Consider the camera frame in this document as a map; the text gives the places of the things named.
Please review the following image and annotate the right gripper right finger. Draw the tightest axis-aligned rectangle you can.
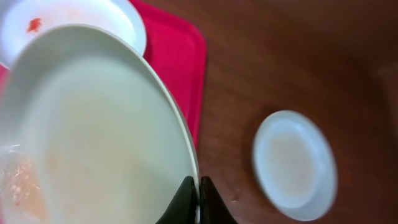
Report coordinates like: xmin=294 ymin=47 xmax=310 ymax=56
xmin=200 ymin=176 xmax=238 ymax=224

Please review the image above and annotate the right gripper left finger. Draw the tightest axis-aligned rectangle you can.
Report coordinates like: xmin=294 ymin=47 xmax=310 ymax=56
xmin=156 ymin=176 xmax=197 ymax=224

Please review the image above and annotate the white plate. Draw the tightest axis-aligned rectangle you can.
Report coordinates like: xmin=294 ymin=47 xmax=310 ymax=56
xmin=1 ymin=0 xmax=147 ymax=68
xmin=251 ymin=110 xmax=338 ymax=221
xmin=1 ymin=25 xmax=199 ymax=223

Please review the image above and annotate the red plastic tray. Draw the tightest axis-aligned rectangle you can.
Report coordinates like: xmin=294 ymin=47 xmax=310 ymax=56
xmin=1 ymin=1 xmax=206 ymax=142

